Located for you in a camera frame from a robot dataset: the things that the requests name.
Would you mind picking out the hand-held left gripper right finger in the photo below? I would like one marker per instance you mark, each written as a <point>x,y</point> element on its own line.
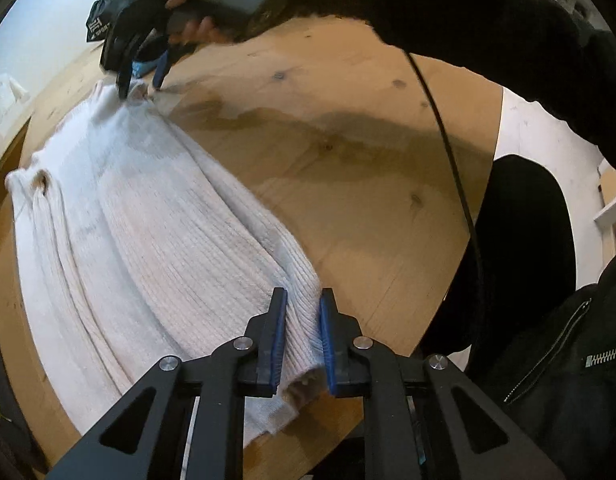
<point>327,350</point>

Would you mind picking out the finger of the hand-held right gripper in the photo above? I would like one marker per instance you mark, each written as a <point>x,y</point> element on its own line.
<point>125,72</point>
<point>161,67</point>

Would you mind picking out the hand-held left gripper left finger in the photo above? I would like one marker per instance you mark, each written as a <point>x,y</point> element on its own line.
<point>277,350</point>

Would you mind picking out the white knit cardigan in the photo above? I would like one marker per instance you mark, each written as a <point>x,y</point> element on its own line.
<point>147,240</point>

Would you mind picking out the person's right forearm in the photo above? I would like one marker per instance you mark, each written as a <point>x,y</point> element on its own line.
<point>463,15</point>

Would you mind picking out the person's black trouser leg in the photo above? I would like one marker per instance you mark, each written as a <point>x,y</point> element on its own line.
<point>523,240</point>

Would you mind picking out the person's black jacket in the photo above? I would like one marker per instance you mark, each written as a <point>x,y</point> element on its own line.
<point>573,400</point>

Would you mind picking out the black garment with yellow print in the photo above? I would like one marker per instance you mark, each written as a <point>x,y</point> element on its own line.
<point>7,435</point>

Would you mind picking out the white shelf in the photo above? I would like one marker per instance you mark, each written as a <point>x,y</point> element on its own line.
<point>613,205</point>

